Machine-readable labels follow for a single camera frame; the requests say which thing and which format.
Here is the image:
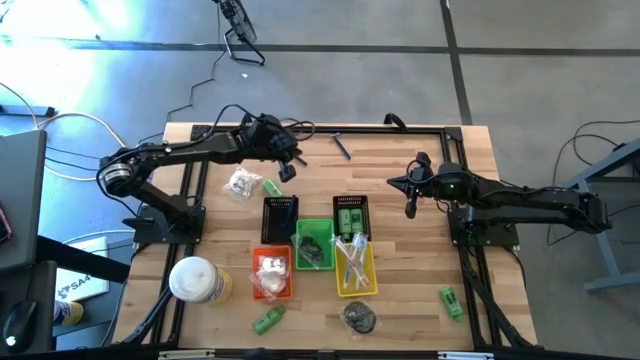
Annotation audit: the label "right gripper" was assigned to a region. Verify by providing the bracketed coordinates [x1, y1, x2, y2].
[388, 162, 474, 220]

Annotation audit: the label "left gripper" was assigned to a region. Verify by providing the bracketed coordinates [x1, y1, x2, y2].
[247, 130, 304, 184]

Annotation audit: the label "green shampoo bottle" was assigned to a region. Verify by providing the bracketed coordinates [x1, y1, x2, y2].
[261, 178, 286, 198]
[438, 285, 465, 322]
[338, 208, 353, 241]
[251, 305, 288, 336]
[350, 208, 365, 241]

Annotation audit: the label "bagged blue toothbrush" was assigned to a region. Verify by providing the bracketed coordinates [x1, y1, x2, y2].
[349, 232, 369, 291]

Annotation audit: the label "bagged white toothbrush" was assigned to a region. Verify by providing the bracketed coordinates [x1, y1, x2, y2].
[331, 233, 361, 290]

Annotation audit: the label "clear bag white parts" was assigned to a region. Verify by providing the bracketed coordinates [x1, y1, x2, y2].
[292, 231, 329, 269]

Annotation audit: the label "black plastic basket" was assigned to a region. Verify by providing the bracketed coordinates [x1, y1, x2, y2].
[332, 194, 372, 243]
[260, 195, 300, 245]

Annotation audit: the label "green plastic basket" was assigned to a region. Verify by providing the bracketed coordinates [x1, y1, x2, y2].
[294, 218, 335, 272]

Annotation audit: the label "orange plastic basket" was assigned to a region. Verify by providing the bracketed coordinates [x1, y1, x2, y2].
[251, 244, 294, 302]

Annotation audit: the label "black floor fan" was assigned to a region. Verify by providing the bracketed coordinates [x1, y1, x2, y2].
[213, 0, 267, 67]

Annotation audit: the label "yellow plastic basket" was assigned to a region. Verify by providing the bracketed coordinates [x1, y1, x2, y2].
[333, 241, 379, 299]

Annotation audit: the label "black coil in clear bag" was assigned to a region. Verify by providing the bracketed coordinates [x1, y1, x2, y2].
[337, 298, 380, 342]

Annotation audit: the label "white wipes canister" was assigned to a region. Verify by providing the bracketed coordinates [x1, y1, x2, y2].
[168, 255, 235, 306]

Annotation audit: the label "grey metal side table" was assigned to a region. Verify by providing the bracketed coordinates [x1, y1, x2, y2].
[552, 137, 640, 295]

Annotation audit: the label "white printed booklet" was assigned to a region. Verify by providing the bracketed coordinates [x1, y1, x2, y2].
[53, 236, 111, 303]

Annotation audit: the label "black floor bar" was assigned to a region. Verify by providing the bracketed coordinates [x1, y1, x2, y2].
[0, 104, 57, 118]

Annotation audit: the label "grey laptop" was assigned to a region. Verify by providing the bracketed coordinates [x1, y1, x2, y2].
[0, 128, 49, 275]

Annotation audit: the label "yellow and blue bottle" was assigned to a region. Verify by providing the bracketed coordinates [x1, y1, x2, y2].
[52, 299, 86, 327]

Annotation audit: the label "black desk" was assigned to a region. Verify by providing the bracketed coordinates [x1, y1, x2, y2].
[0, 234, 132, 354]

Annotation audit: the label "black computer mouse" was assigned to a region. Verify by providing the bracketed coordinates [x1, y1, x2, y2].
[1, 299, 39, 354]

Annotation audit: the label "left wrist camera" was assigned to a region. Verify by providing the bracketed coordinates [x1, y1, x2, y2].
[252, 113, 284, 135]

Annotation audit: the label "black aluminium table frame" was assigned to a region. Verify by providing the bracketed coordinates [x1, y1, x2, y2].
[112, 122, 539, 360]

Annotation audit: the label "black frame handle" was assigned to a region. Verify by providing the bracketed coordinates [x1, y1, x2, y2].
[383, 112, 409, 132]

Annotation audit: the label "black floor cable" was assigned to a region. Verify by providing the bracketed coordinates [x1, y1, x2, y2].
[547, 118, 640, 246]
[135, 47, 227, 146]

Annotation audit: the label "cream floor cable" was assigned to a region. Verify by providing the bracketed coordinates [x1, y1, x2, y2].
[0, 81, 137, 182]

